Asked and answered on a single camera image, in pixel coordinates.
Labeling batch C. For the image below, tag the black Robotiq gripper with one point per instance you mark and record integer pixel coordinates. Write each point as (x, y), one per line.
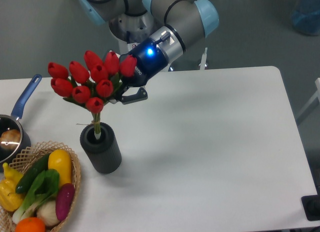
(150, 61)

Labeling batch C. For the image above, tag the red tulip bouquet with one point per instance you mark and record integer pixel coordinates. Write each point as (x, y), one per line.
(94, 85)

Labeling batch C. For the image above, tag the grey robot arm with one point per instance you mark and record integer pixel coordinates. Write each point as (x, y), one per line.
(101, 11)

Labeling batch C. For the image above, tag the dark grey ribbed vase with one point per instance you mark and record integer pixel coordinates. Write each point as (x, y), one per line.
(103, 153)

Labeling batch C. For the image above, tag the purple eggplant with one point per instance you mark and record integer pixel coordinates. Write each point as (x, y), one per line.
(64, 200)

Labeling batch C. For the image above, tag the woven wicker basket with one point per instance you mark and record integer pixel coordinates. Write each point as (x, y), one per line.
(27, 157)

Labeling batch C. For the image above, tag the green cucumber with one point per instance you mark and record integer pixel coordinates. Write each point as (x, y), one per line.
(30, 175)

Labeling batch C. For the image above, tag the green bok choy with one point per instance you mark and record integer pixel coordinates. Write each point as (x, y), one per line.
(45, 186)

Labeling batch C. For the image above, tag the white garlic bulb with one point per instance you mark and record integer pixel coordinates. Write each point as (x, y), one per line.
(47, 213)

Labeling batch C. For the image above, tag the white furniture leg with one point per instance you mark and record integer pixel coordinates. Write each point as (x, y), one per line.
(310, 105)

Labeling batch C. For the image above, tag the yellow bell pepper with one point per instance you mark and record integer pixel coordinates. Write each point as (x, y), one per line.
(9, 199)

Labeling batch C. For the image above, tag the orange fruit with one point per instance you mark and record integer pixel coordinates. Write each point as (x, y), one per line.
(30, 224)

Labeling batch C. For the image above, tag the blue bag on floor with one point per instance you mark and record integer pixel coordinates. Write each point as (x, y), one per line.
(305, 17)

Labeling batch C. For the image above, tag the black device at table edge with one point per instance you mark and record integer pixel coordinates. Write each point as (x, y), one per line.
(311, 206)

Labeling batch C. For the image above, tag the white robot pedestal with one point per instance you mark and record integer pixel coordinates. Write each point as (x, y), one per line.
(172, 30)

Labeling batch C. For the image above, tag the blue-handled saucepan with lid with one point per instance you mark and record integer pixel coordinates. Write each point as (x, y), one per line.
(13, 138)

